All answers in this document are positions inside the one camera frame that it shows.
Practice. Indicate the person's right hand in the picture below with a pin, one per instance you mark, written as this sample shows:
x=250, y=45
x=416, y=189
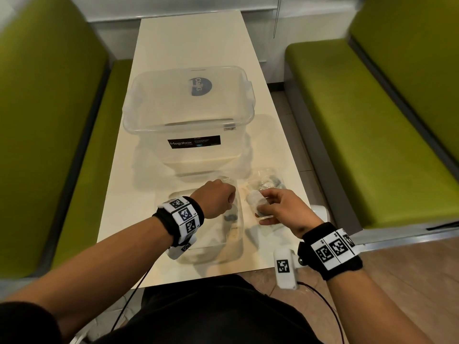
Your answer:
x=290, y=211

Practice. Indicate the person's left hand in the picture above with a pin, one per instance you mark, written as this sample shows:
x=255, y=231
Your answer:
x=213, y=198

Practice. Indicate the person's left fingers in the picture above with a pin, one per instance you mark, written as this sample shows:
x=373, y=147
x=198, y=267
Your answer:
x=228, y=196

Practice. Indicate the person's right thumb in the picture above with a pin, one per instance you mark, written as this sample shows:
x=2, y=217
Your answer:
x=272, y=194

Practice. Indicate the small clear plastic cup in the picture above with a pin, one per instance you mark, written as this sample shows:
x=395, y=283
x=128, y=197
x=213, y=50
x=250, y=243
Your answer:
x=255, y=201

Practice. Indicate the person's right forearm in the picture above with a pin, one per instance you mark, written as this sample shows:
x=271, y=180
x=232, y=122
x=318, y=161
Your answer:
x=362, y=308

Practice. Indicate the person's left forearm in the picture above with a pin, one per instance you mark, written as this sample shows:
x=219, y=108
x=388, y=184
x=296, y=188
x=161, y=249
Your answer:
x=96, y=268

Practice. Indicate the clear plastic bag of items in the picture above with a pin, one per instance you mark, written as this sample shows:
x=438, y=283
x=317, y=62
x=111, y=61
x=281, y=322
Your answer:
x=267, y=179

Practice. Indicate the dark small object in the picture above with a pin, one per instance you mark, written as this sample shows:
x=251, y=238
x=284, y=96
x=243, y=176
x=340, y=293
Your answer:
x=231, y=215

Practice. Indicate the white rounded object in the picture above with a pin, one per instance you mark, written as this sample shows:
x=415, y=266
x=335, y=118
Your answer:
x=320, y=214

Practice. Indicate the black left wristband with markers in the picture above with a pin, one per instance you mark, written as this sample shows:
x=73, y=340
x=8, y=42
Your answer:
x=181, y=220

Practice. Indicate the black wristband with markers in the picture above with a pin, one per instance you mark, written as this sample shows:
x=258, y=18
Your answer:
x=331, y=250
x=181, y=220

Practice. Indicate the small clear plastic container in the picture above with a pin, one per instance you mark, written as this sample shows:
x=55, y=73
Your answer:
x=211, y=247

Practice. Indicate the black right wristband with markers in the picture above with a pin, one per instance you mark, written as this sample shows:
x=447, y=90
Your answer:
x=331, y=250

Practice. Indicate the large clear plastic storage box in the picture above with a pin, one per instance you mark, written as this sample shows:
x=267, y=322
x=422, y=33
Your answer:
x=186, y=114

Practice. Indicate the person's black clothing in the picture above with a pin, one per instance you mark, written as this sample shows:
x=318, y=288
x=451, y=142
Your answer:
x=215, y=315

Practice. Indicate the green upholstered bench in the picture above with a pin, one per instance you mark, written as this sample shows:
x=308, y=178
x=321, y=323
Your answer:
x=380, y=114
x=50, y=139

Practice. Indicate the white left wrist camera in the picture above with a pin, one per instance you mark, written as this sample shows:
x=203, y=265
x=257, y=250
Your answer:
x=181, y=248

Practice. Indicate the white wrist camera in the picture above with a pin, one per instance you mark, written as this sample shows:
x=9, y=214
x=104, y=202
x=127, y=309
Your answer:
x=285, y=268
x=181, y=248

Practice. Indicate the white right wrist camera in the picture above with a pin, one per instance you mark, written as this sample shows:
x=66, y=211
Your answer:
x=285, y=268

